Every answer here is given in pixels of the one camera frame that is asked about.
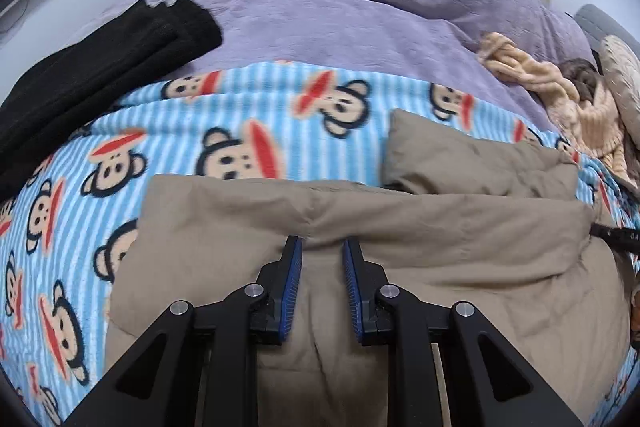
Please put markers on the round cream pleated cushion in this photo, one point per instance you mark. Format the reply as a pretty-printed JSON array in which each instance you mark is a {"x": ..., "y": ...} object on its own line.
[{"x": 625, "y": 77}]

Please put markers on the blue striped monkey-print blanket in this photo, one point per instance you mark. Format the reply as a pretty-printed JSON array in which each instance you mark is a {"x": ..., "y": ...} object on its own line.
[{"x": 75, "y": 207}]

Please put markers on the brown fuzzy cloth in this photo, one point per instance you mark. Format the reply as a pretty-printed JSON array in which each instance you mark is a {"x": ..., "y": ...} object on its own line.
[{"x": 580, "y": 77}]

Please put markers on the grey padded headboard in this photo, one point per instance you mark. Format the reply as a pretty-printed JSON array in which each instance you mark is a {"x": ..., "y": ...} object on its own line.
[{"x": 600, "y": 22}]

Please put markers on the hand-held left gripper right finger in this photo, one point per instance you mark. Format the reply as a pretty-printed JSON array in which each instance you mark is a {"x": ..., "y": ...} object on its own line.
[{"x": 352, "y": 292}]

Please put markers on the beige striped garment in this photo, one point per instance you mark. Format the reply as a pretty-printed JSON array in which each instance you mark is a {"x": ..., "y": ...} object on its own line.
[{"x": 585, "y": 117}]

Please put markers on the black folded garment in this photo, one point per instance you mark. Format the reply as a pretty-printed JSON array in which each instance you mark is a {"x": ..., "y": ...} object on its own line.
[{"x": 100, "y": 67}]

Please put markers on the tan puffer jacket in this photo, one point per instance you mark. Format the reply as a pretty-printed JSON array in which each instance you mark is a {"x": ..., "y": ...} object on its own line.
[{"x": 450, "y": 232}]

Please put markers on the purple fleece blanket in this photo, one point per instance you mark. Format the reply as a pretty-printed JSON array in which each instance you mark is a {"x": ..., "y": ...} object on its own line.
[{"x": 350, "y": 7}]

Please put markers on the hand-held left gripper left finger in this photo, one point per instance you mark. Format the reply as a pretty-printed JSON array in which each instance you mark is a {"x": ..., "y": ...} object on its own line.
[{"x": 294, "y": 287}]

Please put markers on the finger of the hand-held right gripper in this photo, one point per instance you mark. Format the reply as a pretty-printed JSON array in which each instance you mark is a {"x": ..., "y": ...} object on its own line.
[{"x": 617, "y": 237}]

